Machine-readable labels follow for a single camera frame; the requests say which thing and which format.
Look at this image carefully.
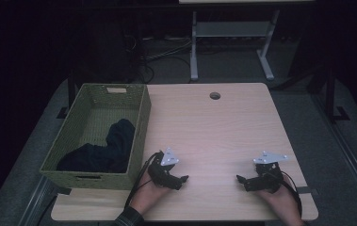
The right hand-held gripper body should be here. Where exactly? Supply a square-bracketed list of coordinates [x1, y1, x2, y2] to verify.
[252, 151, 289, 193]

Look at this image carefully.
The person's left hand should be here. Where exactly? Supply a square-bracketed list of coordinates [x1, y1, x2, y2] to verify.
[130, 172, 171, 215]

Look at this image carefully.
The metal floor rail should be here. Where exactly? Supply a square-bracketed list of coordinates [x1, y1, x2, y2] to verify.
[311, 93, 357, 210]
[17, 175, 59, 226]

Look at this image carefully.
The person's right hand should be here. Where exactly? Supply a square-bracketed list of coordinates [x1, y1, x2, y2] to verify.
[256, 185, 303, 221]

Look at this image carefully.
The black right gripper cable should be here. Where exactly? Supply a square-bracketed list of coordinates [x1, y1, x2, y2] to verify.
[278, 170, 303, 218]

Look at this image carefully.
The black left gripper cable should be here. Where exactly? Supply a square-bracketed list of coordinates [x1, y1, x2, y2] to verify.
[124, 150, 165, 209]

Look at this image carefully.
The white metal stand frame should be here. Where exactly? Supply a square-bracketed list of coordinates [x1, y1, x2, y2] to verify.
[189, 8, 281, 83]

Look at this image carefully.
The dark navy cloth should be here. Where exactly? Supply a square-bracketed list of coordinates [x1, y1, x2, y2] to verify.
[56, 118, 137, 174]

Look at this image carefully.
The bundle of floor cables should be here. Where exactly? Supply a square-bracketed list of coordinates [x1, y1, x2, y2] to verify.
[122, 32, 193, 85]

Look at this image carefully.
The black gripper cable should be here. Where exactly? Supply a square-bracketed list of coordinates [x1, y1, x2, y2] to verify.
[278, 170, 303, 218]
[124, 150, 165, 209]

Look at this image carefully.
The black metal stand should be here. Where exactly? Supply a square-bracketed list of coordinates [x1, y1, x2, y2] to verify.
[306, 60, 351, 124]
[56, 70, 77, 121]

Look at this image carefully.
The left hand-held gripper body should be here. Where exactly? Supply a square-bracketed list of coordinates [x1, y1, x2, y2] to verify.
[147, 147, 181, 186]

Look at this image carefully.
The green woven basket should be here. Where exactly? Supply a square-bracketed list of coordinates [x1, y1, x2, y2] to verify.
[39, 82, 153, 191]

